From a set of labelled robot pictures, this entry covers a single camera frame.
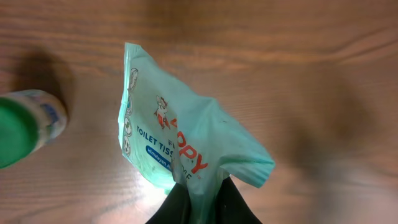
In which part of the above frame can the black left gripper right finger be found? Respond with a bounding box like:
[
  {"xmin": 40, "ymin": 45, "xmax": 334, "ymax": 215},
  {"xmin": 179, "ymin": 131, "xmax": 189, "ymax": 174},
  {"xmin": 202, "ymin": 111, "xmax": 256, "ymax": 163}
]
[{"xmin": 215, "ymin": 177, "xmax": 262, "ymax": 224}]

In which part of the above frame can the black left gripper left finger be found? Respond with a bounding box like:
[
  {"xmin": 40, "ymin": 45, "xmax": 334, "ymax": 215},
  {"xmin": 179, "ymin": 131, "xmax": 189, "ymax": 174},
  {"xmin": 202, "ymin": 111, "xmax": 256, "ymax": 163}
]
[{"xmin": 146, "ymin": 184, "xmax": 190, "ymax": 224}]

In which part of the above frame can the mint green tissue pack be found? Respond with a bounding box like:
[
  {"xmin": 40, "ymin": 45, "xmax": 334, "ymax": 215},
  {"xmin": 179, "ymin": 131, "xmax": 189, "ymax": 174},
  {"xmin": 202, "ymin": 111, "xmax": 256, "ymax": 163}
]
[{"xmin": 118, "ymin": 43, "xmax": 275, "ymax": 223}]

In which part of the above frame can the green lidded white jar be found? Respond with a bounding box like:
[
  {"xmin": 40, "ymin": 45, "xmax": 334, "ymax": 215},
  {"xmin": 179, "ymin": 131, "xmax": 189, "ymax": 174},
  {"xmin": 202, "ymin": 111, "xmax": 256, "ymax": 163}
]
[{"xmin": 1, "ymin": 90, "xmax": 68, "ymax": 169}]

